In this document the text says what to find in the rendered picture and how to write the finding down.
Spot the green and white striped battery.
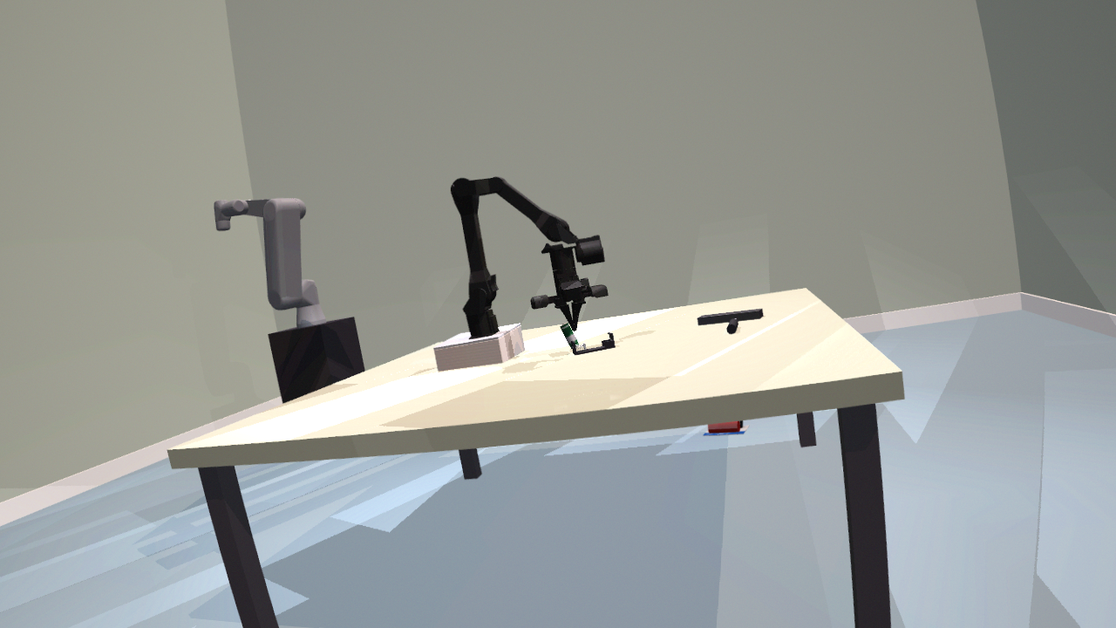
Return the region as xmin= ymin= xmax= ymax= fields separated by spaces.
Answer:
xmin=560 ymin=322 xmax=579 ymax=349

